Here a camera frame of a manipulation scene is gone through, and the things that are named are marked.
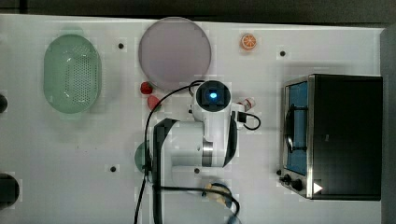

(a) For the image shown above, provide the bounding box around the red ketchup bottle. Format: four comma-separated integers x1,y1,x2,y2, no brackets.
238,97,256,112

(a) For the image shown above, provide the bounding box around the pink round plate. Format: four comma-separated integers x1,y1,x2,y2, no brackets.
138,17,212,91

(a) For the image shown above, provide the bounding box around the red toy strawberry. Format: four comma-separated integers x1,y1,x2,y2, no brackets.
140,81,153,94

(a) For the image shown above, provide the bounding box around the black toaster oven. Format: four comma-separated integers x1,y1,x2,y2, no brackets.
276,74,383,201

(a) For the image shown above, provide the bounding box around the blue bowl with food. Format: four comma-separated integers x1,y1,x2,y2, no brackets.
202,183,233,208

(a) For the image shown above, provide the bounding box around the black short usb cable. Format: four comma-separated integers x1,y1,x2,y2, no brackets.
238,111,262,132

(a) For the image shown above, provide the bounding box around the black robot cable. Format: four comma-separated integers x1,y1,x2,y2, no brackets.
134,79,241,224

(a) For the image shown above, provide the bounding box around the pink strawberry slice toy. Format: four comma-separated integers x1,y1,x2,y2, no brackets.
147,95,162,111

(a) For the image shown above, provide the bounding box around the green round toy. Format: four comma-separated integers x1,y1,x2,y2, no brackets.
134,142,149,174

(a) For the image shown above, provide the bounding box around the orange slice toy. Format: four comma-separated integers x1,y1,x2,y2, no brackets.
240,34,257,50

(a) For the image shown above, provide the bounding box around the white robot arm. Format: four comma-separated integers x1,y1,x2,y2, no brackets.
150,80,244,224

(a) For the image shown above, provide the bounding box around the green perforated colander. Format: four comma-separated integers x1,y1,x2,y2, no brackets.
43,27,102,116

